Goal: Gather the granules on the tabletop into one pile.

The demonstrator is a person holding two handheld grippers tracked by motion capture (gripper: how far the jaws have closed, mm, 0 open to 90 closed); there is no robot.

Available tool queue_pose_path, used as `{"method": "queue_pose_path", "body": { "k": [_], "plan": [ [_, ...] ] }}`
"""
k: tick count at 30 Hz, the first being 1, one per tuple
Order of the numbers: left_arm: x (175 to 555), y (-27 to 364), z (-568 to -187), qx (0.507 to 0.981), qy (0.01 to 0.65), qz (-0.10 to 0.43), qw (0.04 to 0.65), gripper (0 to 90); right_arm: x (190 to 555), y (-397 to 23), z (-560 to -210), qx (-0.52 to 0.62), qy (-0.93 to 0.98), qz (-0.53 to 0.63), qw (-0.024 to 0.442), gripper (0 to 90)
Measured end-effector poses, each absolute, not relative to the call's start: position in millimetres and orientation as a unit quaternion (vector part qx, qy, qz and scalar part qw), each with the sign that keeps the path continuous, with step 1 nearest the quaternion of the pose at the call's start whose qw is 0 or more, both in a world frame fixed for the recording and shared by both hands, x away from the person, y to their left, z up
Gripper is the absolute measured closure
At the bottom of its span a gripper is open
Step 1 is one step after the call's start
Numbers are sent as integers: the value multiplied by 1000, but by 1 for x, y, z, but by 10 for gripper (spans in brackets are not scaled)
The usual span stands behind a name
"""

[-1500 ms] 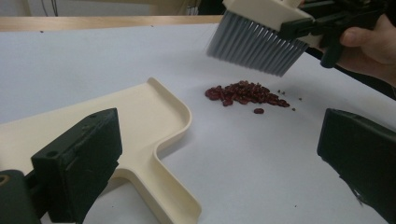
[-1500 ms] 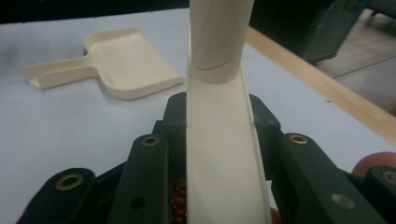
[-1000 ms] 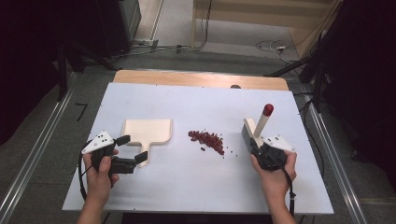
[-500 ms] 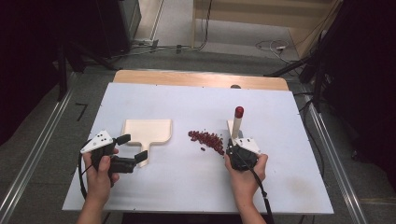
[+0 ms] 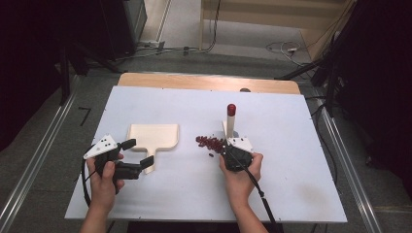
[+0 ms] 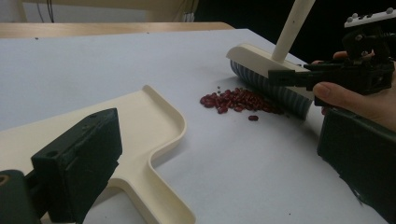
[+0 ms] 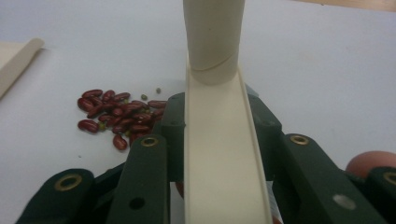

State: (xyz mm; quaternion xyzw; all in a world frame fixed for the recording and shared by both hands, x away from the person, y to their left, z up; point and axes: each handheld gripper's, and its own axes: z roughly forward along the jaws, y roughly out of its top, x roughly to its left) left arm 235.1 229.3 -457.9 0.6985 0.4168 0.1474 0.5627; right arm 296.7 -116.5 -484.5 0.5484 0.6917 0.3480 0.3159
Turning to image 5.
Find cream brush with red tip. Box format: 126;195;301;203
221;103;241;147

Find pile of red beans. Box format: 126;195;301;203
194;135;226;158

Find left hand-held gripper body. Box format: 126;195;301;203
83;134;144;183

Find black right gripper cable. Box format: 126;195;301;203
226;147;281;233

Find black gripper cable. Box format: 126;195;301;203
81;158;93;208
226;147;281;233

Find light wooden shelf unit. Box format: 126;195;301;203
198;0;358;61

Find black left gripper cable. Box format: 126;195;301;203
81;158;93;208

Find cream plastic dustpan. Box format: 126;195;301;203
125;123;180;175

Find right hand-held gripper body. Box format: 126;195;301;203
221;137;255;173

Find grey floor cables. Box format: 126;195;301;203
120;40;203;62

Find person's right hand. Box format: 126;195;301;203
219;151;264;208

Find white board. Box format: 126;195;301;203
63;84;348;224

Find wooden table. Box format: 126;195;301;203
117;72;301;95

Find black hanging cable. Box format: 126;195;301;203
207;0;223;53

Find metal floor rail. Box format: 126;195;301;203
0;76;81;233
319;96;383;233

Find black stand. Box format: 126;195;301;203
57;42;122;106
275;32;346;117

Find person's left hand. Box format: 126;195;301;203
86;152;125;212

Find white floor cable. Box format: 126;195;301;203
265;40;304;66

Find dark cabinet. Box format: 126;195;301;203
100;0;149;61

